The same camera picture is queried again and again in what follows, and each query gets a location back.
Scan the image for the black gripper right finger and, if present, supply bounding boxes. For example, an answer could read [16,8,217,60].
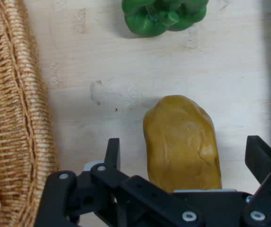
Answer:
[242,135,271,227]

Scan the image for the green bell pepper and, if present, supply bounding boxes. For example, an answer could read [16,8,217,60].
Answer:
[122,0,208,37]

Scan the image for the woven wicker basket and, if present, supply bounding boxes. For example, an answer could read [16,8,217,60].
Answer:
[0,0,60,227]

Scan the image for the bamboo cutting board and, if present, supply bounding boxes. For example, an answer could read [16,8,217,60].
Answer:
[24,0,271,227]

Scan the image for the brown potato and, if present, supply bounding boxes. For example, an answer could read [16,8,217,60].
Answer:
[143,95,222,192]

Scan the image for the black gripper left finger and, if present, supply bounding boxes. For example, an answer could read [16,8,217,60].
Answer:
[35,138,204,227]

